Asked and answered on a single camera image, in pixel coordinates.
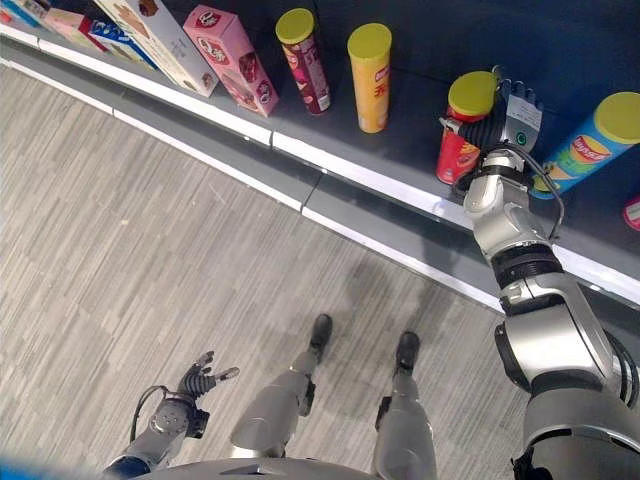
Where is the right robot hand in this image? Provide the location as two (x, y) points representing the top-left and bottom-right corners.
(439, 64), (544, 154)

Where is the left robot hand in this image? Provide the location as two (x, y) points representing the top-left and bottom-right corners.
(177, 350), (241, 399)

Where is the red chip can yellow lid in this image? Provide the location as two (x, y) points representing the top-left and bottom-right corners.
(435, 70), (501, 187)

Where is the blue chip can yellow lid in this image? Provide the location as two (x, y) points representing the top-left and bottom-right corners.
(531, 91), (640, 201)

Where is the left silver robot leg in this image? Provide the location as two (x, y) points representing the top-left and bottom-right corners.
(229, 313), (334, 460)

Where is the silver robot leg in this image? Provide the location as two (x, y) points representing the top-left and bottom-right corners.
(371, 330), (440, 480)
(229, 313), (334, 460)

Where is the silver robot torso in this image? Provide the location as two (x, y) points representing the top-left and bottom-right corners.
(149, 456), (382, 480)

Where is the pink round package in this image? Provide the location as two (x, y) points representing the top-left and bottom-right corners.
(622, 195), (640, 233)

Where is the dark shelf with white edge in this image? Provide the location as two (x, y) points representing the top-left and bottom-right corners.
(0, 0), (640, 329)

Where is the right silver robot leg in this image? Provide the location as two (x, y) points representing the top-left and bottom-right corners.
(371, 330), (440, 480)

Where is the maroon chip can yellow lid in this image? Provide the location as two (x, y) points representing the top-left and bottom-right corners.
(274, 8), (333, 117)

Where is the blue and white snack box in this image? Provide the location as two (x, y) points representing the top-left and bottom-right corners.
(88, 18), (157, 70)

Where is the pale pink snack box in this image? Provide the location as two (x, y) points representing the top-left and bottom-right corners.
(42, 7), (109, 54)

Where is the teal snack box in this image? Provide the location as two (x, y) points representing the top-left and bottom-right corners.
(0, 0), (52, 29)

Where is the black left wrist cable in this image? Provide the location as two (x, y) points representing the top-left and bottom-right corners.
(129, 384), (170, 445)

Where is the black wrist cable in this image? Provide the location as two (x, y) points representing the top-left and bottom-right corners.
(129, 384), (170, 445)
(451, 141), (567, 242)

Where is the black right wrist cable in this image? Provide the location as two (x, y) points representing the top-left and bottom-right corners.
(451, 141), (567, 242)

